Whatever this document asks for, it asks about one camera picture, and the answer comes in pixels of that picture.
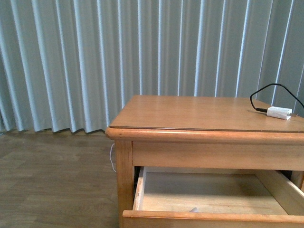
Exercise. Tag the wooden drawer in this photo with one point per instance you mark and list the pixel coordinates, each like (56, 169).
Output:
(225, 198)

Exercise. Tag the pink marker with white caps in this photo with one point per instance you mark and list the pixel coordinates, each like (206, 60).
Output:
(194, 210)

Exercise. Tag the wooden nightstand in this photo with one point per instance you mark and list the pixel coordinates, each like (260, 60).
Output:
(200, 133)

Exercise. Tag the pale green pleated curtain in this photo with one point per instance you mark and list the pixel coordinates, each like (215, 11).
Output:
(74, 64)

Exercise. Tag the white power adapter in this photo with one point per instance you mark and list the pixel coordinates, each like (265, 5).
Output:
(279, 112)

